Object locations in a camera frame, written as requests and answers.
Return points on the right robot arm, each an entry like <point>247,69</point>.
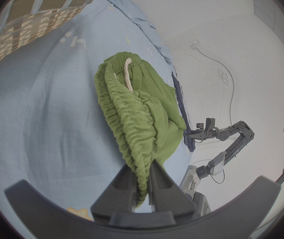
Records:
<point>234,146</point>

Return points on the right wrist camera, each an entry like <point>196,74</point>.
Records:
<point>200,126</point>

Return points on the dark blue T-shirt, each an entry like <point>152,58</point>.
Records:
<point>182,108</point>

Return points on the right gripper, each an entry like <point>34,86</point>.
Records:
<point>201,134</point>

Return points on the pale blue quilt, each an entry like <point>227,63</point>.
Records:
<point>142,16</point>

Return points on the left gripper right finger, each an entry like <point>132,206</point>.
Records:
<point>177,203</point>

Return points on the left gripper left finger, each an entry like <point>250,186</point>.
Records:
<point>107,205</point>

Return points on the round woven basket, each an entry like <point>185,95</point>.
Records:
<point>27,21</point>

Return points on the green shorts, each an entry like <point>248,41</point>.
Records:
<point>132,113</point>

